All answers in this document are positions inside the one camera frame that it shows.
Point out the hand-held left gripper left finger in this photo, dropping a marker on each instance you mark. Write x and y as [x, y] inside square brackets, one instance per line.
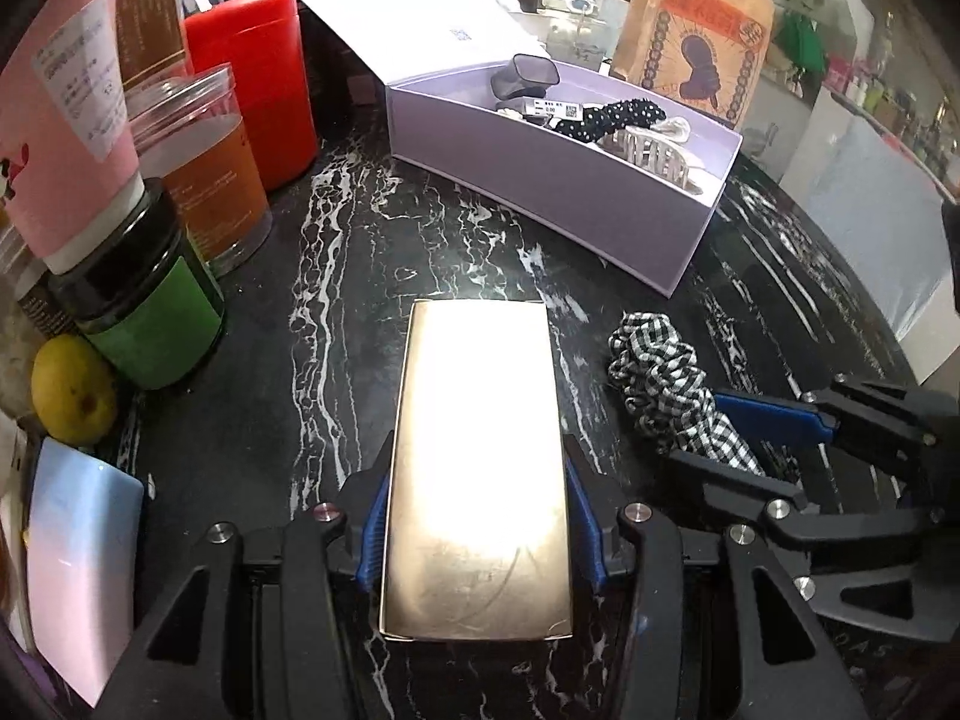
[373, 540]

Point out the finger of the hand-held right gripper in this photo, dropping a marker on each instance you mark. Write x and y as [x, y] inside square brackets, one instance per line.
[772, 409]
[720, 472]

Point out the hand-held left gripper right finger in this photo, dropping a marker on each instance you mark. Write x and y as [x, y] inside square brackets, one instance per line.
[587, 540]

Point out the black white gingham scrunchie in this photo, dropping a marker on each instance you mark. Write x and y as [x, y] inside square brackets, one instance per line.
[652, 367]

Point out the gold box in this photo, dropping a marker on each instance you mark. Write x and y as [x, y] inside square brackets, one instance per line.
[480, 465]

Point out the white ribbed claw clip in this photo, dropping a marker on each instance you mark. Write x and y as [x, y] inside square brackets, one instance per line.
[652, 157]

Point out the black polka dot scrunchie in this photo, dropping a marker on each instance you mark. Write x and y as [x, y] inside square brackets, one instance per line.
[600, 120]

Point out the lavender gift box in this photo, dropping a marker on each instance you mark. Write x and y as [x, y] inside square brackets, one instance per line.
[525, 165]

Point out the smoky translucent claw clip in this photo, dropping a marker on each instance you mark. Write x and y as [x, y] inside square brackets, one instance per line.
[525, 75]

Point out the white cabinet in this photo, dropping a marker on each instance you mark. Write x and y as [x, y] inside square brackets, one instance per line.
[870, 225]

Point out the pastel blue pink box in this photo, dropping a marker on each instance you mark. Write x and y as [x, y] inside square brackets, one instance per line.
[82, 562]

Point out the dark jar green label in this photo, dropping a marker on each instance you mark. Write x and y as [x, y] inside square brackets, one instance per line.
[150, 315]

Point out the yellow lemon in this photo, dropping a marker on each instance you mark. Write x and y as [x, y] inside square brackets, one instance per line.
[75, 390]

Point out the row of bottles on shelf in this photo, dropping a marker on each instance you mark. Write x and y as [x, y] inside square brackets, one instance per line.
[900, 97]

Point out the green bag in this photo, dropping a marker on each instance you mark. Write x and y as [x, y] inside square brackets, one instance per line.
[801, 45]

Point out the white price tag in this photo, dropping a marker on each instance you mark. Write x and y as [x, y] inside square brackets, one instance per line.
[555, 109]

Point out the printed brown paper bag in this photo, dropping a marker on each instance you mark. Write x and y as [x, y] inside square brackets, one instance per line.
[690, 37]

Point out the clear jar amber contents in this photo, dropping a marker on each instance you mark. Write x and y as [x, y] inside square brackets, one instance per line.
[210, 187]

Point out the dark spice jar silver lid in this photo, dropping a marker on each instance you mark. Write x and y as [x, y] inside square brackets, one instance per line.
[45, 311]

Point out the glass teapot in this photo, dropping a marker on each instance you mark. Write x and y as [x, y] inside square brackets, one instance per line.
[574, 7]

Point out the red canister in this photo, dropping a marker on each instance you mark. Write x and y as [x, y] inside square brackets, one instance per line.
[255, 90]

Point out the brown label clear jar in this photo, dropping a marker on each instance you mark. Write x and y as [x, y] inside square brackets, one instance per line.
[154, 15]

